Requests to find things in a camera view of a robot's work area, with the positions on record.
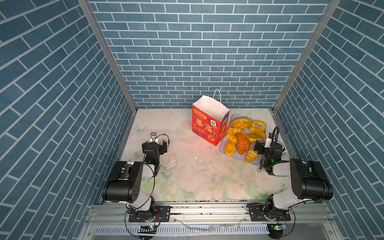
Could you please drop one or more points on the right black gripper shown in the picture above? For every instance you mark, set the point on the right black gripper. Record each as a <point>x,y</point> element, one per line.
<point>263,149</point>

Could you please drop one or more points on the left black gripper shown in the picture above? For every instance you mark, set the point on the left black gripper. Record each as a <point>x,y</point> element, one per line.
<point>154,145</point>

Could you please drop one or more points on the striped yellow croissant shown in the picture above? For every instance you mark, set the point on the striped yellow croissant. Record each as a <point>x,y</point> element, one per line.
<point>251,156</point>

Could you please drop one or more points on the long yellow bread stick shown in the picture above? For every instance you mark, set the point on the long yellow bread stick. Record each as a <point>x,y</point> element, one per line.
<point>258,132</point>

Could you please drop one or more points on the small yellow egg tart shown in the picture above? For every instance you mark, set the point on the small yellow egg tart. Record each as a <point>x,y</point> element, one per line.
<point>253,137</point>

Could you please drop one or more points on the red-brown croissant bread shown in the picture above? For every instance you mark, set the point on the red-brown croissant bread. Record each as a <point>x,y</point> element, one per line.
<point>243,144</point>

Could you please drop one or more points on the orange round bun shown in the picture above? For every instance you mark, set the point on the orange round bun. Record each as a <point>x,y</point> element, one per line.
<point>230,148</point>

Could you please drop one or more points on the long seeded bread loaf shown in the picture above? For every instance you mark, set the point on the long seeded bread loaf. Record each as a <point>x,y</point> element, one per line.
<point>242,123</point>

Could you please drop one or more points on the braided wreath bread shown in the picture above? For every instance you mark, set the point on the braided wreath bread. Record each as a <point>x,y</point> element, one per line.
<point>232,134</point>

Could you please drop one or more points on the red white paper bag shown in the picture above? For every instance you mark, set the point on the red white paper bag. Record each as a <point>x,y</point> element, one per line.
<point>210,119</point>

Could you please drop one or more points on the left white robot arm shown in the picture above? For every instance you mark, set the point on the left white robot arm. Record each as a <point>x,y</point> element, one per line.
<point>124,182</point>

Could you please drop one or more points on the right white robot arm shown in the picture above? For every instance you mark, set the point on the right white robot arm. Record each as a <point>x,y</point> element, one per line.
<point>309,182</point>

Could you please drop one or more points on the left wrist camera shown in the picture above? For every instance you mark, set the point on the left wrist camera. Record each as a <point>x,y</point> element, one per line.
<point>153,137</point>

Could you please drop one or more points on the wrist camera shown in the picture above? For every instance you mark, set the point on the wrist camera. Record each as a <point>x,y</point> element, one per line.
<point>153,137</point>
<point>269,140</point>

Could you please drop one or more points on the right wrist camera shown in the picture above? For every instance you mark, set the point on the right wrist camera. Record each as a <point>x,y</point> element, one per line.
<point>269,140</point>

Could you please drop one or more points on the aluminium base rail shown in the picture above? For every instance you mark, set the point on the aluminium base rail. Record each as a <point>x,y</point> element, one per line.
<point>210,221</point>

